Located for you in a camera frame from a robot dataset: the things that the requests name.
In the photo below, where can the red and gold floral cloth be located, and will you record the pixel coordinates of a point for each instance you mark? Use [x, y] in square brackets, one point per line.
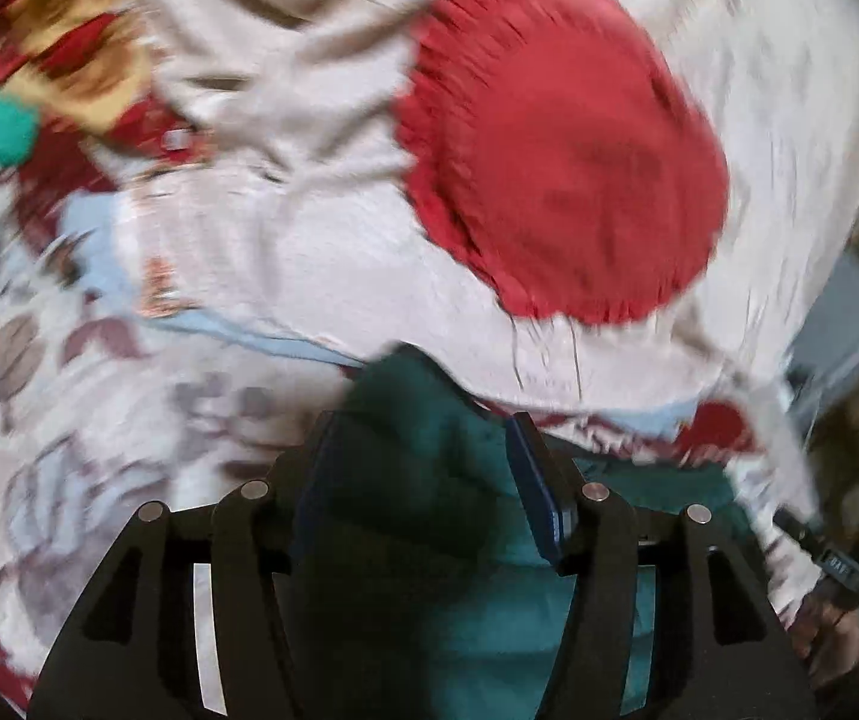
[87, 63]

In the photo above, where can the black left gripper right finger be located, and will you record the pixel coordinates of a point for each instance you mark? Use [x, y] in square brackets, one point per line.
[667, 618]

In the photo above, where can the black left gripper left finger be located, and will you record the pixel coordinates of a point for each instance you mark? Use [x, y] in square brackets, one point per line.
[187, 614]

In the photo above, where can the cream embroidered bedspread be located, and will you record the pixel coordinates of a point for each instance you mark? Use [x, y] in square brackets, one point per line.
[301, 221]

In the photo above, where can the red heart-shaped ruffled pillow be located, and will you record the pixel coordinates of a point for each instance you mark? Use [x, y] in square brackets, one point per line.
[557, 157]

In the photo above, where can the person's right hand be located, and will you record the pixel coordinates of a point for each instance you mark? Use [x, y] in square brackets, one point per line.
[826, 638]

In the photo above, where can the teal quilted puffer jacket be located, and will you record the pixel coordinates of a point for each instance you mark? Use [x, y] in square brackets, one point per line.
[420, 592]

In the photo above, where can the floral plush blanket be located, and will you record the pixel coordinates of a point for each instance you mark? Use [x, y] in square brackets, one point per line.
[101, 410]

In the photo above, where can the light blue sheet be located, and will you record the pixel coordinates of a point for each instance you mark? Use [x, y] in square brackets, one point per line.
[234, 322]

